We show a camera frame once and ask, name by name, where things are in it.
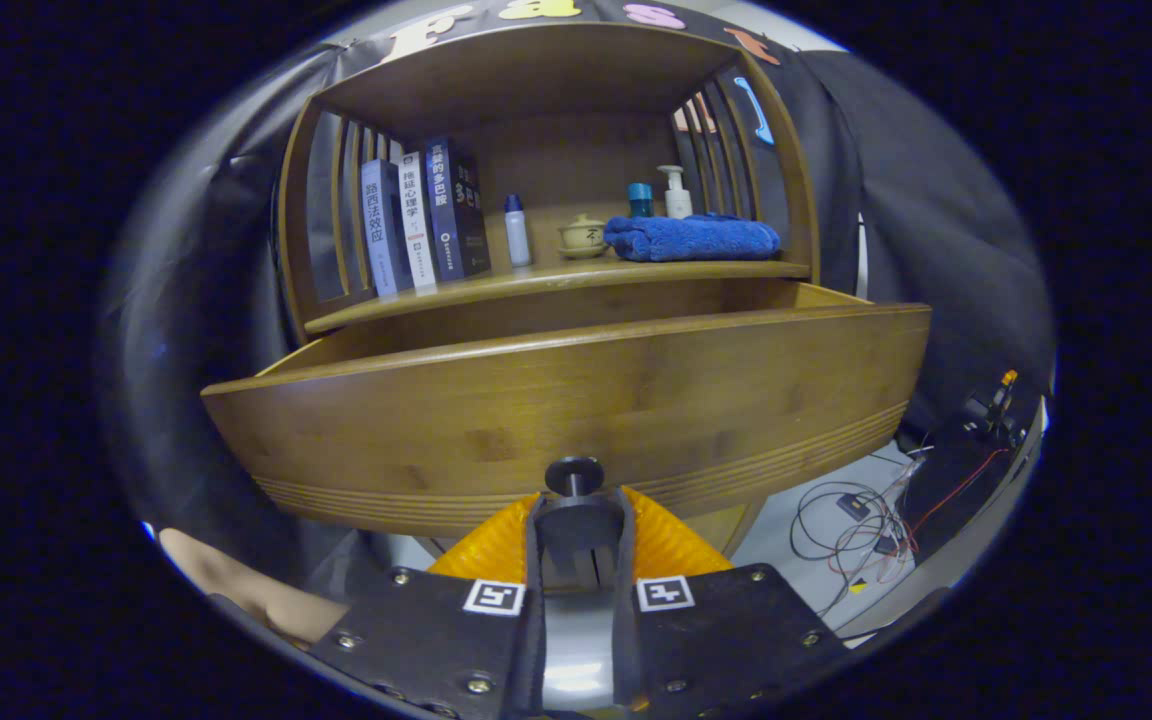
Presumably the black drawer knob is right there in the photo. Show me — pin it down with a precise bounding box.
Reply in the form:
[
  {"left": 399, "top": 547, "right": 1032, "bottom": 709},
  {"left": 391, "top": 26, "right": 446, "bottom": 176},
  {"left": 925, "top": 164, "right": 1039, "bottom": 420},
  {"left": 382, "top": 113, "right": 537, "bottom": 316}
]
[{"left": 536, "top": 456, "right": 627, "bottom": 556}]

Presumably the wooden countertop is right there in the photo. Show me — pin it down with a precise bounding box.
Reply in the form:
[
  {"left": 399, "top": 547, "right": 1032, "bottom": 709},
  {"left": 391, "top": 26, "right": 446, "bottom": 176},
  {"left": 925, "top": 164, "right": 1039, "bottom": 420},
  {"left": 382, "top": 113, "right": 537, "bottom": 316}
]
[{"left": 304, "top": 215, "right": 812, "bottom": 334}]

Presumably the white book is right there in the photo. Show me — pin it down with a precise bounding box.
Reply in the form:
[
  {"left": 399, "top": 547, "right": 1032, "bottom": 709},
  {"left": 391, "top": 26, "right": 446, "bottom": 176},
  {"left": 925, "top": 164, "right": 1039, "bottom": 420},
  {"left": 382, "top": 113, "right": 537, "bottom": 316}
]
[{"left": 398, "top": 150, "right": 439, "bottom": 293}]

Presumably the blue folded towel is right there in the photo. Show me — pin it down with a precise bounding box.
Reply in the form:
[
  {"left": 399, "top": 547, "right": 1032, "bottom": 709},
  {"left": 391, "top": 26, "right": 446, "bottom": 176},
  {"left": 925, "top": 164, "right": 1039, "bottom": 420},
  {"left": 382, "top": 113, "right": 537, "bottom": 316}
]
[{"left": 603, "top": 213, "right": 783, "bottom": 264}]

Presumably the dark blue book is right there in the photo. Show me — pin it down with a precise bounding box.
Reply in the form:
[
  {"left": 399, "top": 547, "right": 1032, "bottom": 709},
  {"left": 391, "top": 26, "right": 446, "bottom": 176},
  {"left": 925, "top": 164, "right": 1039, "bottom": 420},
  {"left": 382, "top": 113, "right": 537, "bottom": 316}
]
[{"left": 423, "top": 136, "right": 493, "bottom": 281}]

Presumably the white bottle blue cap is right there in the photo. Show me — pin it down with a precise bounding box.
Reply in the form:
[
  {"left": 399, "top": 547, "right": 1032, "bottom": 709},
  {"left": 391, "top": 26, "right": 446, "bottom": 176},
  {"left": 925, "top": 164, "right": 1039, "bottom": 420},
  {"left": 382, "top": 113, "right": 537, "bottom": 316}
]
[{"left": 504, "top": 194, "right": 533, "bottom": 268}]

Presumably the wooden drawer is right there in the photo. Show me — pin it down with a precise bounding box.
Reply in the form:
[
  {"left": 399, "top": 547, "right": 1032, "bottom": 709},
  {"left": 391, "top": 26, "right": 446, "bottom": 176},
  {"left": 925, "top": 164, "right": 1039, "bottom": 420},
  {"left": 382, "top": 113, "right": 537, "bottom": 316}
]
[{"left": 201, "top": 280, "right": 934, "bottom": 541}]

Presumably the black device orange tip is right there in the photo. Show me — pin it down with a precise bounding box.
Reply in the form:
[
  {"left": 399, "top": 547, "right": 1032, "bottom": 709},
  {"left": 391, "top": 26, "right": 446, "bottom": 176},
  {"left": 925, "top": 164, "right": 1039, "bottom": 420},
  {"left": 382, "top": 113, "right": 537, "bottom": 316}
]
[{"left": 961, "top": 368, "right": 1029, "bottom": 451}]

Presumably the tangle of cables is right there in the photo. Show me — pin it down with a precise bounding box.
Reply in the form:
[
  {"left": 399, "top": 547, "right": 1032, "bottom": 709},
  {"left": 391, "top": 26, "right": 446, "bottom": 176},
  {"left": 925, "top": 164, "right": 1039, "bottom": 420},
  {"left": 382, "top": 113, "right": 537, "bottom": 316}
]
[{"left": 789, "top": 445, "right": 927, "bottom": 616}]

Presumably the light blue book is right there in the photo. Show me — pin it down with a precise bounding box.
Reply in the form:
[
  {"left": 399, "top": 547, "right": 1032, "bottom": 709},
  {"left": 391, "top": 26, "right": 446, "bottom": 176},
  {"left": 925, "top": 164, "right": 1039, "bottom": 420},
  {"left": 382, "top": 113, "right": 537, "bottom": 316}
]
[{"left": 361, "top": 158, "right": 415, "bottom": 298}]

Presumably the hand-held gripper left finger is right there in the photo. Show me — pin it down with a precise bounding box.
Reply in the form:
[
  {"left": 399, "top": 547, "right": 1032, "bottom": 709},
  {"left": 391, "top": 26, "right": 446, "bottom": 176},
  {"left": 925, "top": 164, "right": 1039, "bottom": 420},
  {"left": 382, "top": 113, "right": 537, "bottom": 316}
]
[{"left": 308, "top": 488, "right": 549, "bottom": 720}]

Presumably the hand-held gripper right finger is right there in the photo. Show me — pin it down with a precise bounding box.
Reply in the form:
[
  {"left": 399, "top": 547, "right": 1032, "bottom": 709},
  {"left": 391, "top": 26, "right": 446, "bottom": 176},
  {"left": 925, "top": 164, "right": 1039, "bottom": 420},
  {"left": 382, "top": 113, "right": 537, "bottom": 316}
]
[{"left": 612, "top": 486, "right": 852, "bottom": 720}]

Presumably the white pump bottle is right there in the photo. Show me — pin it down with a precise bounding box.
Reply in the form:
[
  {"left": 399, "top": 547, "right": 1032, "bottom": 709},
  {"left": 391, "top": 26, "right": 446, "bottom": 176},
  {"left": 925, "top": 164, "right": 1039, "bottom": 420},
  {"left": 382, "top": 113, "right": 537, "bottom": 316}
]
[{"left": 658, "top": 165, "right": 694, "bottom": 220}]

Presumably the wooden cabinet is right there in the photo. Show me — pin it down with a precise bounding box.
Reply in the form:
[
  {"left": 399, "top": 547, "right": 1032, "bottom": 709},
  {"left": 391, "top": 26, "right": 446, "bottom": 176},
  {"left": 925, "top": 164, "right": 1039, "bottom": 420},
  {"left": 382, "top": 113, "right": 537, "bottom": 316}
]
[{"left": 276, "top": 22, "right": 822, "bottom": 561}]

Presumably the cream lidded teacup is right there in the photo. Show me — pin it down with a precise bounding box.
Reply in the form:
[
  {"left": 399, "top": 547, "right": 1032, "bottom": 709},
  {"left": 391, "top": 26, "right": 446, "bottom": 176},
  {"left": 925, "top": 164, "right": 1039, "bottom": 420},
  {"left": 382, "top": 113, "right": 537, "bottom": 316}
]
[{"left": 558, "top": 213, "right": 609, "bottom": 261}]

